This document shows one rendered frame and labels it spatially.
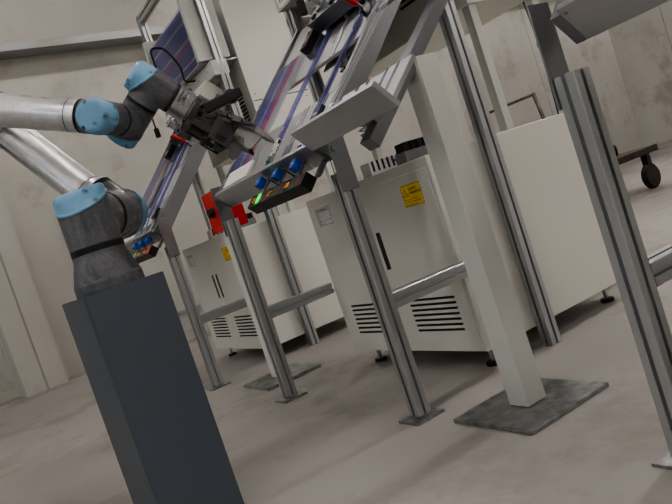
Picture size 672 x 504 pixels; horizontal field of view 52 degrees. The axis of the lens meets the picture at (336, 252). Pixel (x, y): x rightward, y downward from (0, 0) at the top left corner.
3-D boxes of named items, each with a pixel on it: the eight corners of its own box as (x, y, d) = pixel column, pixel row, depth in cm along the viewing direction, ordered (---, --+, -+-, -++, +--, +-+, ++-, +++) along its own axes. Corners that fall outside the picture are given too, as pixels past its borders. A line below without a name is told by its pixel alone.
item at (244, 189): (329, 161, 171) (306, 146, 168) (232, 207, 228) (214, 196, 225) (331, 157, 171) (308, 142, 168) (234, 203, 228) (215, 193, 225)
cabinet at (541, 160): (494, 373, 187) (423, 155, 183) (359, 366, 247) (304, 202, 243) (634, 294, 219) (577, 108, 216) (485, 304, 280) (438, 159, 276)
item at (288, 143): (323, 151, 170) (313, 145, 169) (227, 200, 227) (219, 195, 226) (350, 90, 176) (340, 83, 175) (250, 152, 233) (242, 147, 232)
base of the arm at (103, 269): (87, 295, 141) (71, 250, 141) (69, 302, 153) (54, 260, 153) (154, 273, 150) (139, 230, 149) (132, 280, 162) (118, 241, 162)
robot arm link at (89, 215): (57, 257, 146) (36, 196, 146) (90, 250, 160) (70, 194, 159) (106, 239, 144) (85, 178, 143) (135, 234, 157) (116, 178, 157)
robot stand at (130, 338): (172, 548, 142) (82, 297, 139) (142, 531, 157) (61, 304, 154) (245, 504, 153) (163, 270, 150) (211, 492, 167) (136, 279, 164)
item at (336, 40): (380, 41, 183) (365, 29, 181) (276, 113, 240) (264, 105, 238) (419, -50, 194) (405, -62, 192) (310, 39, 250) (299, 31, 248)
